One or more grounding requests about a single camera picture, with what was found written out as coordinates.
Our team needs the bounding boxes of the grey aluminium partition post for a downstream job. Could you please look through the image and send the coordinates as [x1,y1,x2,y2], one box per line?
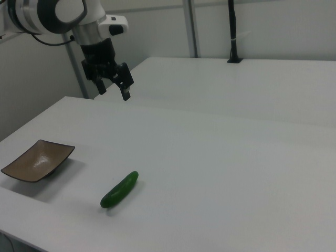
[62,34,90,100]
[183,0,200,59]

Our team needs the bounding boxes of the brown square ceramic plate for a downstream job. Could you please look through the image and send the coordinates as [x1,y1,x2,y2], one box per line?
[1,139,76,183]

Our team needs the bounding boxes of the white cable tie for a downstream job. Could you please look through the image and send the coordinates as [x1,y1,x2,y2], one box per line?
[230,30,252,41]

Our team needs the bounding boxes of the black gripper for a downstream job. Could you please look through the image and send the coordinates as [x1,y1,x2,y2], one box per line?
[80,38,135,102]

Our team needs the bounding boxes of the green cucumber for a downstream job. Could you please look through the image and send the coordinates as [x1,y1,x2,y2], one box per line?
[100,171,139,209]

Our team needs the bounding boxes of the dark gripper cable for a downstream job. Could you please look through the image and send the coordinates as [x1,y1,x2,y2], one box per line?
[30,33,76,47]

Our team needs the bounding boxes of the thin dark cable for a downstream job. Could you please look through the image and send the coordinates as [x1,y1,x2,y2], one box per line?
[1,235,15,252]

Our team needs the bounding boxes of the black camera pole with base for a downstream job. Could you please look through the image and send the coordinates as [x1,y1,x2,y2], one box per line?
[227,0,244,65]

